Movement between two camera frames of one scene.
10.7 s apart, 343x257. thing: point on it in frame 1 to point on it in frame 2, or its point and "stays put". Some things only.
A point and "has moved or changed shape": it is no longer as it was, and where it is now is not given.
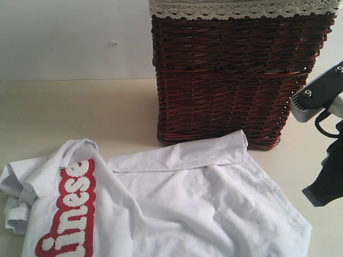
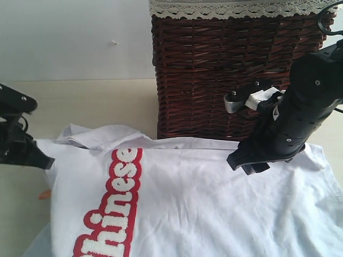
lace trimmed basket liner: (238, 9) stays put
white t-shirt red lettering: (211, 197) has moved or changed shape
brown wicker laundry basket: (216, 75) stays put
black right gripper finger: (327, 186) to (247, 152)
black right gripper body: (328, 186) to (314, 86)
